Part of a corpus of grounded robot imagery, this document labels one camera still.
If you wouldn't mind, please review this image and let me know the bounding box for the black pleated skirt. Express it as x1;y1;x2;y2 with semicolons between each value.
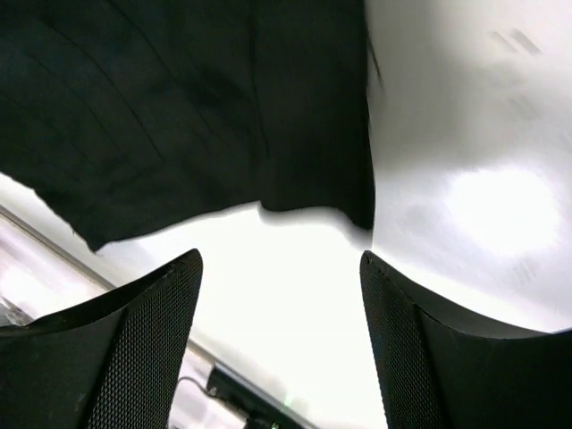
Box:
1;1;374;250

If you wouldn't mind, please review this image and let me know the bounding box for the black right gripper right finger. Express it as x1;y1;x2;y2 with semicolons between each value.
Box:
360;251;571;429

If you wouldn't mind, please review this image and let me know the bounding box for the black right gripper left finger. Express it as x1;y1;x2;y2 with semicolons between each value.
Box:
1;250;203;429

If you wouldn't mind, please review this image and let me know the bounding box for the aluminium table edge rail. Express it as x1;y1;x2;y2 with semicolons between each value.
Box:
1;206;116;290

